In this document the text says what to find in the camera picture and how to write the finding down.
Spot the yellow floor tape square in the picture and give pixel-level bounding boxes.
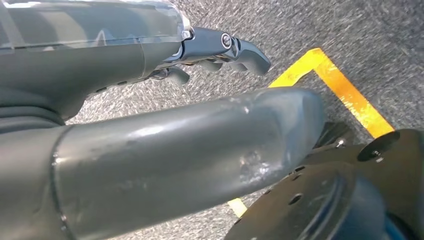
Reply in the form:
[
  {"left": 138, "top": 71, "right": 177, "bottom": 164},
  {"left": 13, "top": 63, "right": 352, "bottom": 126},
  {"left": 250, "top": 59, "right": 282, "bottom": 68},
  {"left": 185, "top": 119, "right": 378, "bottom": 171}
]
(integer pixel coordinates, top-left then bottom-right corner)
[{"left": 227, "top": 47, "right": 396, "bottom": 218}]

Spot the black robot lower body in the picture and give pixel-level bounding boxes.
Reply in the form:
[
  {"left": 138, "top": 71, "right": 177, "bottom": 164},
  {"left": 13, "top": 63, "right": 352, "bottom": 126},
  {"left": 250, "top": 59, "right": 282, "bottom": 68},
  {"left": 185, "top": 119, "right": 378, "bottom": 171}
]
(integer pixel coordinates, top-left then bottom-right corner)
[{"left": 224, "top": 121, "right": 424, "bottom": 240}]

